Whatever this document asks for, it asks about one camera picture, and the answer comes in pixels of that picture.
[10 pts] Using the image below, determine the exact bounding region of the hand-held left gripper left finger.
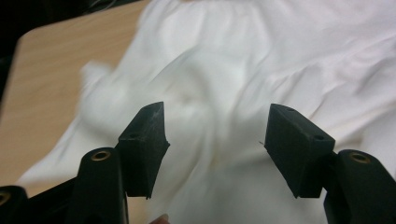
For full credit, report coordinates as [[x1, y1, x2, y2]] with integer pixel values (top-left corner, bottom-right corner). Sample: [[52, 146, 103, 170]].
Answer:
[[117, 101, 171, 200]]

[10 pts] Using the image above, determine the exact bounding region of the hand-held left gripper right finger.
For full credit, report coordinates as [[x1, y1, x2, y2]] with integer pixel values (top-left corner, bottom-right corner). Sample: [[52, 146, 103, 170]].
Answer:
[[263, 103, 336, 200]]

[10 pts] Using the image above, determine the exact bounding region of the white cloth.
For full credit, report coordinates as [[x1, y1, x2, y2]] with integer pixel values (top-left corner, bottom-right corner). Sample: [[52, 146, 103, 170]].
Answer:
[[17, 0, 396, 224]]

